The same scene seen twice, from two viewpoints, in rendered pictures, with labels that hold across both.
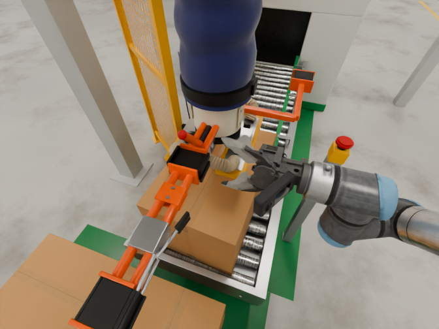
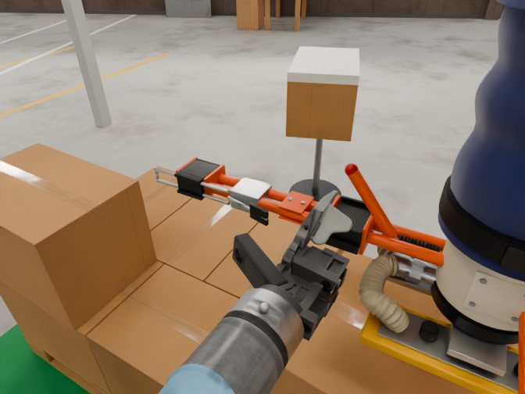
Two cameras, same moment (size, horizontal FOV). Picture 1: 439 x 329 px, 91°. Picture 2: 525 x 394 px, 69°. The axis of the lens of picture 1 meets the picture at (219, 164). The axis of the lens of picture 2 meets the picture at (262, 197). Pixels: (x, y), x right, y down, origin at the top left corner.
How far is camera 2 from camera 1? 60 cm
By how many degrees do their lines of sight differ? 71
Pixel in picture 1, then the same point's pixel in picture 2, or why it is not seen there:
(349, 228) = not seen: outside the picture
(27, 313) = (271, 231)
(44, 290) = (289, 237)
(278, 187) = (256, 258)
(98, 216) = not seen: hidden behind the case
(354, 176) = (233, 338)
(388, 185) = (194, 383)
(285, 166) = (300, 284)
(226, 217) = (319, 353)
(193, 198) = (358, 310)
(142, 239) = (244, 184)
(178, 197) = (288, 206)
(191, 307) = not seen: hidden behind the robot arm
